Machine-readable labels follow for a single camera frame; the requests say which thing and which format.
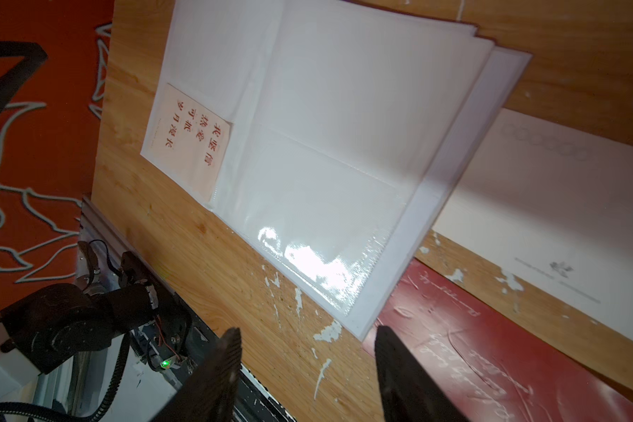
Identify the red card white script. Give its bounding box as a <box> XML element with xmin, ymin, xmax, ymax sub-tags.
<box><xmin>375</xmin><ymin>260</ymin><xmax>633</xmax><ymax>421</ymax></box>

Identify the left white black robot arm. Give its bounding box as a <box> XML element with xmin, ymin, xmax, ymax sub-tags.
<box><xmin>0</xmin><ymin>40</ymin><xmax>193</xmax><ymax>421</ymax></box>

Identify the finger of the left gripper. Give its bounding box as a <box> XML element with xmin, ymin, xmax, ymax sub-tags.
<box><xmin>0</xmin><ymin>40</ymin><xmax>49</xmax><ymax>114</ymax></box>

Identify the white card red chinese text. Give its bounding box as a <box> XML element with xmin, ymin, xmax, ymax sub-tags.
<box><xmin>142</xmin><ymin>84</ymin><xmax>231</xmax><ymax>204</ymax></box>

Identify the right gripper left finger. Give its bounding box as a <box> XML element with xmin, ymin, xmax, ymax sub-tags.
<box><xmin>152</xmin><ymin>328</ymin><xmax>243</xmax><ymax>421</ymax></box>

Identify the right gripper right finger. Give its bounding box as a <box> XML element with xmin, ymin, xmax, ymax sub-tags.
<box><xmin>375</xmin><ymin>325</ymin><xmax>467</xmax><ymax>422</ymax></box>

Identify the blank white card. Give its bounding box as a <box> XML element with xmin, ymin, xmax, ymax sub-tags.
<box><xmin>434</xmin><ymin>109</ymin><xmax>633</xmax><ymax>341</ymax></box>

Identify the white photo album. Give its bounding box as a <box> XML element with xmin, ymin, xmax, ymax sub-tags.
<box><xmin>146</xmin><ymin>1</ymin><xmax>531</xmax><ymax>338</ymax></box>

